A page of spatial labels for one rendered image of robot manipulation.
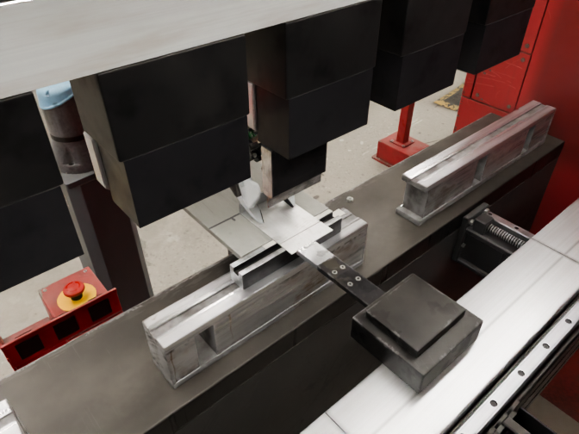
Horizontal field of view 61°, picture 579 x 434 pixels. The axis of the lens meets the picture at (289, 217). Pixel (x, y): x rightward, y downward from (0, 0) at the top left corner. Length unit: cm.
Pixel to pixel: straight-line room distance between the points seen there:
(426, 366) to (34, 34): 49
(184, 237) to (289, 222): 158
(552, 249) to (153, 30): 66
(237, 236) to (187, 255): 148
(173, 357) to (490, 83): 111
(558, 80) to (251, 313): 96
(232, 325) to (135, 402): 17
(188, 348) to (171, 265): 151
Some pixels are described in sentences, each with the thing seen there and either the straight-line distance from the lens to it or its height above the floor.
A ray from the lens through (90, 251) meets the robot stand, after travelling 156.
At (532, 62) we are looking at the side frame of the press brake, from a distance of 141.
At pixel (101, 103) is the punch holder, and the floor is 131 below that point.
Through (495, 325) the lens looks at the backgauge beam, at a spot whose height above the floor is 98.
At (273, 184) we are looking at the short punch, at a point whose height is 112.
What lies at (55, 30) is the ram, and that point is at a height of 138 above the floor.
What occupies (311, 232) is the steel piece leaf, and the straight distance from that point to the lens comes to 77.
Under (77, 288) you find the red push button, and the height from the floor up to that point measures 81.
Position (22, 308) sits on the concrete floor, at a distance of 224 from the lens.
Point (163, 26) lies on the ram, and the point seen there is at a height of 136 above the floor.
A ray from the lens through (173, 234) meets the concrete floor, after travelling 236.
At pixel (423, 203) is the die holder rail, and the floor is 92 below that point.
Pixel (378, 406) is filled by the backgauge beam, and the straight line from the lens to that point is 60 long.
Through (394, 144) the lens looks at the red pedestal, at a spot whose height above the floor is 12.
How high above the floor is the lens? 150
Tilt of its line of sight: 39 degrees down
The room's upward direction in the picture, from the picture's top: straight up
